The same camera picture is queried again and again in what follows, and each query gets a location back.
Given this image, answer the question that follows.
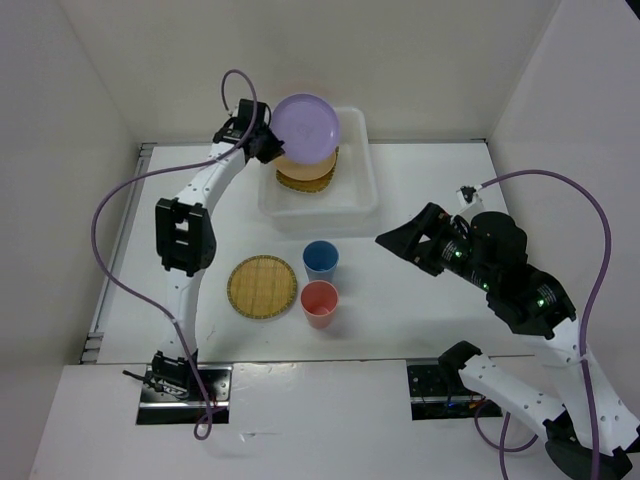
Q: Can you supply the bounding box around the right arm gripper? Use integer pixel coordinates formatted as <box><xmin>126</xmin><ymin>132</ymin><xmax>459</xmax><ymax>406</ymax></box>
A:
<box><xmin>373</xmin><ymin>199</ymin><xmax>494</xmax><ymax>287</ymax></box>

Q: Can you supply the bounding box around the purple plastic plate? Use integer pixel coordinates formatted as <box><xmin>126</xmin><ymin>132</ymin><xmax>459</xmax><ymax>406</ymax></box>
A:
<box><xmin>271</xmin><ymin>93</ymin><xmax>341</xmax><ymax>165</ymax></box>

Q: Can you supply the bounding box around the yellow plastic plate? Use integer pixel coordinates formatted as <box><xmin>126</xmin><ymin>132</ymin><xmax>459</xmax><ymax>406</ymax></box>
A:
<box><xmin>274</xmin><ymin>151</ymin><xmax>337</xmax><ymax>181</ymax></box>

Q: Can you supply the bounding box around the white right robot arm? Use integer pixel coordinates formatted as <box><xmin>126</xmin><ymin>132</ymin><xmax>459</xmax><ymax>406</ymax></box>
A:
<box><xmin>375</xmin><ymin>203</ymin><xmax>639</xmax><ymax>479</ymax></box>

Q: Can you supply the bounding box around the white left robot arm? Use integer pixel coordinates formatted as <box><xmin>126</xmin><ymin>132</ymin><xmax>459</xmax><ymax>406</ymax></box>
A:
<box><xmin>150</xmin><ymin>99</ymin><xmax>284</xmax><ymax>400</ymax></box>

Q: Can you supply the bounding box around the round bamboo woven tray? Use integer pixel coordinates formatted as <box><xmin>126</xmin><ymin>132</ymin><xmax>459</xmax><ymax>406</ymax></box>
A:
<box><xmin>226</xmin><ymin>255</ymin><xmax>298</xmax><ymax>321</ymax></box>

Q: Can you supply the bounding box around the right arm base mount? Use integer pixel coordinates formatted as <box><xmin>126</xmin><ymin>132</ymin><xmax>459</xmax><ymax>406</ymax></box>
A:
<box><xmin>406</xmin><ymin>362</ymin><xmax>502</xmax><ymax>421</ymax></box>

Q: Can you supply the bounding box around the translucent white plastic bin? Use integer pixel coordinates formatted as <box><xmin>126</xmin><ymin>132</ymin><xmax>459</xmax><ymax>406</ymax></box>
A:
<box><xmin>258</xmin><ymin>107</ymin><xmax>379</xmax><ymax>236</ymax></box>

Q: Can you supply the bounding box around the pink plastic cup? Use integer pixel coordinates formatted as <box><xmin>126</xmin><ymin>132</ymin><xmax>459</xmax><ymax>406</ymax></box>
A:
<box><xmin>300</xmin><ymin>280</ymin><xmax>339</xmax><ymax>330</ymax></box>

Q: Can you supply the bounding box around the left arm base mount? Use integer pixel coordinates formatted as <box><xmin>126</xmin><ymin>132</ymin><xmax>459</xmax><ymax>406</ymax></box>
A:
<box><xmin>122</xmin><ymin>364</ymin><xmax>233</xmax><ymax>426</ymax></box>

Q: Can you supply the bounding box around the blue plastic cup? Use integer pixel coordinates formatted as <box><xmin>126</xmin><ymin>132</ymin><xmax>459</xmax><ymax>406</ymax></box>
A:
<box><xmin>302</xmin><ymin>240</ymin><xmax>339</xmax><ymax>283</ymax></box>

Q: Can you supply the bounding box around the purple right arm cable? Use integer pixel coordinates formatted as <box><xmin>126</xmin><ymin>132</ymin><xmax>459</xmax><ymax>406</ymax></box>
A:
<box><xmin>473</xmin><ymin>169</ymin><xmax>612</xmax><ymax>480</ymax></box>

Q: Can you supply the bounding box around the square bamboo woven tray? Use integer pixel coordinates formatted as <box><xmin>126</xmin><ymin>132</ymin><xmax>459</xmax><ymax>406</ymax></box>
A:
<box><xmin>276</xmin><ymin>148</ymin><xmax>339</xmax><ymax>194</ymax></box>

